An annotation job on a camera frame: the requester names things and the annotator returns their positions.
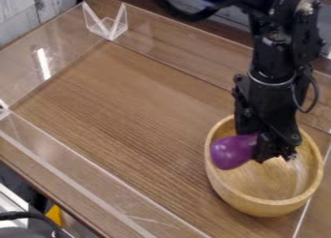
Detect clear acrylic tray wall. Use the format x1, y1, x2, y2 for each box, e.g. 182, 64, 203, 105
0, 0, 331, 238

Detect yellow triangular part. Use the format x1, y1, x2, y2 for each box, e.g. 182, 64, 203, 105
46, 204, 63, 226

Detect clear acrylic corner bracket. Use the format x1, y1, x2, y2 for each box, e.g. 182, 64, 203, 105
82, 3, 128, 41

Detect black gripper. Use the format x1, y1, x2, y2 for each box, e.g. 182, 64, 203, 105
231, 69, 311, 164

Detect purple toy eggplant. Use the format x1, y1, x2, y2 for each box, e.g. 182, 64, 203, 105
210, 134, 258, 170

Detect black cable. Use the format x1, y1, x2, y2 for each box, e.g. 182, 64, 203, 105
0, 211, 63, 238

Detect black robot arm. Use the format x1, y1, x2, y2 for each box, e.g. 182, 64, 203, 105
152, 0, 326, 163

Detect brown wooden bowl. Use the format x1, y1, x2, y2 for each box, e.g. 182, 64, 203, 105
204, 115, 323, 218

